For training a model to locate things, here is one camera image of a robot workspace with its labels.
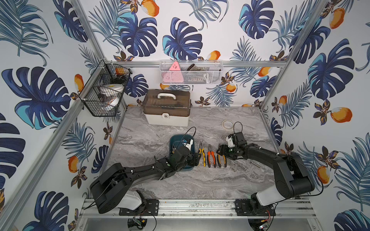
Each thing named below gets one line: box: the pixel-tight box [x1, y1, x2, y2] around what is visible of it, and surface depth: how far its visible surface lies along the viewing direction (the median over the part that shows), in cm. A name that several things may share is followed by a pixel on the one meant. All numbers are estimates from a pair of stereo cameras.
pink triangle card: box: [162, 61, 185, 84], surface depth 92 cm
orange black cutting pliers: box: [217, 154, 227, 168], surface depth 92 cm
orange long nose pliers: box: [207, 143, 217, 168], surface depth 94 cm
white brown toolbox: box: [142, 88, 191, 127], surface depth 100 cm
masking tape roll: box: [221, 119, 235, 130], surface depth 112 cm
